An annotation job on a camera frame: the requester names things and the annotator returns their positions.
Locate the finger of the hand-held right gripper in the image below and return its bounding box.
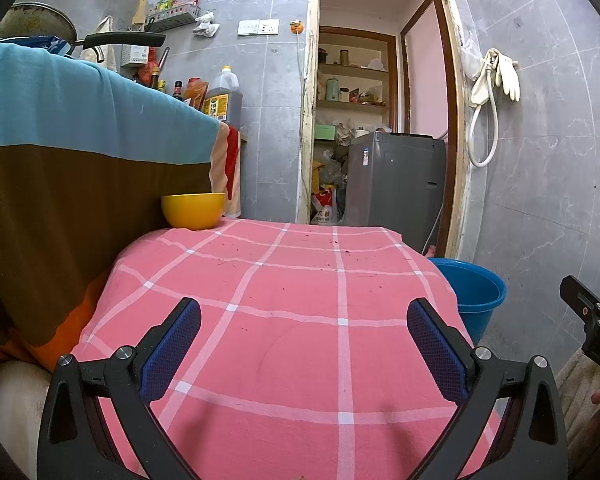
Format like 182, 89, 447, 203
560, 275, 600, 331

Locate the blue white packet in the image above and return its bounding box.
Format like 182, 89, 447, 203
30, 35, 73, 56

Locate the washing machine cable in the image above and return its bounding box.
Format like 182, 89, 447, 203
422, 205, 443, 253

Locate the blue brown striped blanket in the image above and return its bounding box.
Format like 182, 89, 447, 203
0, 40, 242, 371

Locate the blue plastic bucket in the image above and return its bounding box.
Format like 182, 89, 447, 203
428, 257, 508, 346

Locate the white wall cable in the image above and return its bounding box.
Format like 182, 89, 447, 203
295, 32, 312, 211

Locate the white hose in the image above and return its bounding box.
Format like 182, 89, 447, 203
467, 67, 499, 168

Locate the grey wall rack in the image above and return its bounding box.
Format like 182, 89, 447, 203
144, 5, 202, 33

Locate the brown door frame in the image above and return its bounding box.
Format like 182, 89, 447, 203
399, 0, 465, 258

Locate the pink checked tablecloth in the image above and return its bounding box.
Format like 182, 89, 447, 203
72, 218, 506, 480

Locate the metal utensil holder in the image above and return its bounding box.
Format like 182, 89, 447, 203
120, 42, 151, 67

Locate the yellow bowl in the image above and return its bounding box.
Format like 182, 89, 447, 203
160, 193, 227, 231

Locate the frying pan with black handle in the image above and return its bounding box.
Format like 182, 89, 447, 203
0, 2, 167, 51

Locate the red white bag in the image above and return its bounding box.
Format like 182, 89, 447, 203
311, 186, 342, 225

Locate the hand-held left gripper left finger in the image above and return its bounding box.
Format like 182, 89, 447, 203
36, 297, 202, 480

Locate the beige hanging cloth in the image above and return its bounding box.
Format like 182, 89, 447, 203
80, 16, 118, 71

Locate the grey washing machine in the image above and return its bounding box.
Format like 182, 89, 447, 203
342, 131, 447, 256

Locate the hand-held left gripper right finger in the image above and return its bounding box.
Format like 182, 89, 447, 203
406, 297, 569, 480

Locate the orange packet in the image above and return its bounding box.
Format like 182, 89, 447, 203
184, 77, 210, 111

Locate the white hanging rag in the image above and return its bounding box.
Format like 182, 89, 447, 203
192, 10, 220, 38

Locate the brown oil bottle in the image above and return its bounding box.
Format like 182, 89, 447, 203
201, 65, 243, 126

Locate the cream fuzzy cloth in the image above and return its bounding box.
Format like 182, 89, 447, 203
0, 360, 53, 480

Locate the wooden wall shelf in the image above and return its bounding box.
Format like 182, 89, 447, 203
317, 26, 398, 111

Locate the pile of plastic bags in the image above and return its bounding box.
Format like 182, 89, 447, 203
312, 145, 348, 196

